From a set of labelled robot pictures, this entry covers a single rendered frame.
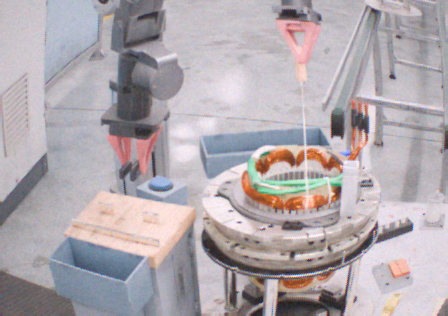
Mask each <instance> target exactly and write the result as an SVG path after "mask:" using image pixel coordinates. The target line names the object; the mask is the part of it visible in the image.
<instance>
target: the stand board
mask: <svg viewBox="0 0 448 316"><path fill-rule="evenodd" d="M98 202H101V203H107V204H113V211H114V213H115V214H114V215H111V214H105V213H102V212H100V207H99V203H98ZM143 211H147V212H155V213H156V214H159V217H160V224H159V225H157V224H154V223H151V222H143V216H142V212H143ZM77 220H78V221H82V222H87V223H91V224H93V225H99V226H104V227H105V228H110V229H116V230H118V231H122V232H128V233H133V234H135V235H141V236H147V237H151V238H153V239H159V243H160V246H159V247H160V248H159V247H157V246H151V245H145V244H140V243H138V242H133V241H127V240H124V239H121V238H115V237H110V236H109V235H104V234H98V233H96V232H92V231H87V230H85V229H82V228H77V227H73V226H72V224H71V225H70V227H69V228H68V229H67V231H65V233H64V237H65V238H66V237H67V235H69V236H73V237H77V238H78V239H83V240H88V241H89V242H94V243H98V244H101V245H104V246H109V247H113V248H115V249H121V250H126V251H127V252H132V253H138V254H142V255H144V256H149V265H150V267H152V268H157V266H159V264H160V263H162V262H161V261H162V260H163V259H164V258H165V257H166V256H167V254H168V253H169V252H170V251H171V250H172V247H174V246H175V245H176V243H178V242H179V239H180V238H181V237H182V236H183V235H184V233H185V232H186V231H187V230H188V229H189V228H190V225H191V224H192V223H193V221H195V220H196V209H195V207H191V206H183V205H175V204H167V203H164V202H160V201H152V200H145V199H138V198H137V197H130V196H123V195H117V194H114V193H111V192H104V191H101V192H100V194H98V195H96V197H95V198H94V199H93V200H92V201H91V203H90V204H89V205H88V206H87V208H85V210H84V211H83V212H82V213H81V215H80V216H79V217H78V218H77Z"/></svg>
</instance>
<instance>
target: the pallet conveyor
mask: <svg viewBox="0 0 448 316"><path fill-rule="evenodd" d="M393 1H397V0H393ZM413 1H416V2H420V3H425V4H429V5H431V6H428V5H424V4H419V3H415V2H413ZM434 1H435V2H432V1H428V0H412V1H409V2H410V4H412V5H416V6H421V7H426V8H427V9H432V10H436V13H437V14H436V16H437V22H438V29H437V30H436V31H433V30H428V29H423V28H421V27H416V26H411V25H408V24H404V23H402V22H401V21H400V19H399V17H398V15H394V19H395V29H393V28H392V27H391V21H390V18H391V17H390V14H387V13H385V12H384V16H385V22H386V23H385V26H386V27H385V26H379V23H380V18H381V15H382V12H381V11H378V10H376V9H374V8H371V10H370V14H369V15H368V16H369V17H368V19H367V22H366V24H365V25H364V26H365V27H364V28H363V29H364V30H363V31H362V34H361V37H360V40H359V43H358V46H357V49H356V50H355V51H356V52H355V53H354V56H353V59H352V61H351V62H352V63H351V64H350V67H349V69H348V72H347V74H346V75H347V76H346V77H345V81H344V82H343V86H342V88H341V90H340V92H339V94H338V97H337V99H336V103H335V104H334V106H333V111H332V113H331V117H330V122H331V138H333V136H334V137H341V139H343V138H344V135H345V134H346V138H347V140H346V151H349V150H350V149H351V141H352V139H353V138H352V131H353V127H351V108H352V101H351V100H352V99H353V100H355V102H356V103H355V104H356V108H357V104H358V103H360V101H361V102H362V104H367V102H368V104H369V105H373V106H376V107H375V117H376V126H375V138H376V141H375V151H380V148H381V146H383V142H382V140H381V139H382V136H383V125H390V126H398V127H404V128H408V129H415V130H423V131H430V132H437V133H443V134H442V149H441V153H442V164H441V178H440V187H439V192H440V193H442V194H443V195H444V196H445V198H446V190H447V182H448V20H447V15H446V14H445V18H446V20H444V19H443V18H442V15H441V7H440V0H434ZM399 2H400V3H403V2H404V1H403V0H399ZM367 8H368V5H367V4H365V6H364V8H363V11H362V13H361V15H360V18H359V20H358V21H357V22H358V23H357V24H356V25H357V26H356V27H355V29H354V32H353V35H351V36H352V37H351V38H350V41H349V44H348V45H347V48H346V50H345V52H344V55H343V58H342V59H341V62H340V64H339V67H338V68H337V71H336V73H335V76H334V77H333V79H332V80H333V81H332V82H331V84H330V87H329V88H328V90H327V94H326V95H325V96H324V100H323V102H322V111H326V109H327V106H328V104H329V102H330V99H331V97H332V95H333V91H335V89H336V88H335V87H336V85H337V84H338V80H339V79H340V75H341V74H342V71H343V69H344V66H345V65H346V64H345V63H346V61H347V58H348V57H349V54H350V51H351V50H352V47H353V43H355V42H354V41H355V40H356V39H355V38H356V37H357V34H358V31H359V28H361V27H360V26H361V23H362V21H363V18H364V15H366V14H365V13H366V11H367ZM400 26H401V27H407V28H408V29H413V30H419V31H422V32H426V33H431V34H435V35H437V36H439V39H435V38H433V37H429V36H423V35H420V34H416V33H411V32H406V31H404V30H400ZM378 30H379V31H380V32H386V33H387V36H386V37H387V44H388V57H389V72H390V75H389V79H396V76H395V64H394V63H397V64H402V65H405V66H412V67H414V68H421V69H424V70H430V71H434V72H438V73H442V84H443V85H442V86H441V88H442V89H443V108H438V107H435V106H427V105H421V104H419V103H409V102H405V101H400V100H391V99H389V98H383V92H382V73H381V57H380V44H379V37H378V35H379V32H378ZM392 34H394V35H397V36H396V38H398V39H401V36H406V37H407V38H413V39H418V40H421V41H425V42H431V43H433V44H438V45H439V48H440V52H441V55H440V56H441V64H440V66H439V67H438V68H436V67H433V66H426V65H425V64H418V63H415V62H410V61H404V60H401V59H398V57H396V56H395V54H394V50H393V38H392ZM372 48H373V52H372V54H373V63H374V80H375V96H371V95H362V94H359V91H360V88H361V85H362V81H363V79H364V78H363V77H364V75H365V72H366V68H367V65H368V61H369V57H370V54H371V50H372ZM365 101H366V103H365ZM383 107H384V108H392V109H400V110H403V111H410V112H418V113H422V114H427V115H435V116H443V122H441V123H440V124H439V126H435V125H429V124H421V123H413V122H405V121H400V120H397V119H387V115H385V114H384V112H383ZM442 124H443V125H442Z"/></svg>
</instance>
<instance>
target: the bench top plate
mask: <svg viewBox="0 0 448 316"><path fill-rule="evenodd" d="M395 204H398V205H397V206H392V205H395ZM378 207H379V210H378V222H379V226H383V225H385V224H386V222H389V223H390V222H394V221H398V220H399V219H402V217H404V216H405V217H408V216H409V217H408V218H409V219H410V220H411V221H412V223H414V224H413V231H411V232H408V233H406V234H404V235H401V236H397V237H394V238H393V239H390V240H386V241H383V242H381V243H379V244H374V251H372V248H373V247H372V248H371V249H370V250H369V251H368V252H367V253H366V254H364V256H363V257H362V261H361V265H360V271H359V277H358V282H357V285H359V286H361V288H362V287H363V289H364V290H366V291H367V292H368V294H370V296H371V297H372V300H373V304H374V312H373V316H380V315H381V313H382V311H383V308H384V305H385V303H386V301H387V299H388V297H390V298H392V296H393V293H402V296H401V300H400V302H399V305H397V307H396V309H395V311H394V312H393V315H392V314H391V315H389V316H407V315H408V316H432V315H433V314H432V313H433V308H434V303H435V297H436V298H438V297H447V296H448V204H443V206H442V212H441V213H445V219H444V229H442V230H419V224H420V220H421V215H422V213H426V211H427V203H409V202H407V203H403V202H399V203H397V202H384V201H382V202H381V203H379V205H378ZM413 207H417V208H419V209H417V210H414V209H413ZM423 208H424V209H423ZM406 209H408V210H406ZM412 210H413V211H412ZM421 210H422V211H421ZM409 211H410V212H409ZM419 211H420V212H419ZM396 213H398V214H396ZM405 213H406V214H405ZM413 213H414V214H413ZM382 215H383V216H382ZM388 215H394V216H395V217H393V218H392V219H391V218H390V217H389V216H388ZM415 248H416V250H417V251H414V252H413V250H412V249H415ZM410 254H412V256H411V255H410ZM399 258H404V259H405V260H406V264H408V265H409V267H410V268H411V269H410V270H411V271H410V273H411V274H412V276H413V278H414V280H413V284H412V285H409V286H408V287H403V288H401V289H397V290H394V291H391V292H387V293H385V294H382V293H381V291H380V289H379V287H378V285H377V283H376V280H375V278H374V276H373V274H372V268H373V266H374V265H380V264H382V263H386V262H390V261H392V260H397V259H399ZM409 258H410V259H409ZM421 259H422V260H421ZM409 260H410V261H409ZM425 263H426V264H425ZM348 271H349V265H348V266H347V267H344V268H342V269H340V270H336V273H335V274H334V276H333V277H335V278H339V279H343V280H344V279H345V280H347V278H348ZM341 276H344V277H341ZM345 276H347V277H345ZM198 280H199V293H200V298H201V306H202V305H203V303H205V302H206V301H208V300H209V299H211V298H212V297H213V296H216V295H218V294H220V293H222V292H224V279H223V267H221V266H219V265H218V264H216V263H215V262H214V263H211V264H208V265H204V266H202V267H200V268H198ZM248 283H251V282H250V281H249V280H248V277H247V276H245V275H242V274H237V287H238V286H241V285H243V284H248ZM389 293H390V294H391V295H392V296H391V295H390V294H389ZM431 294H432V295H431ZM429 295H430V296H429ZM425 297H428V298H425ZM430 297H432V298H430ZM419 299H420V300H419ZM427 300H428V301H427ZM424 301H425V302H424ZM426 302H427V303H426ZM407 309H409V310H407Z"/></svg>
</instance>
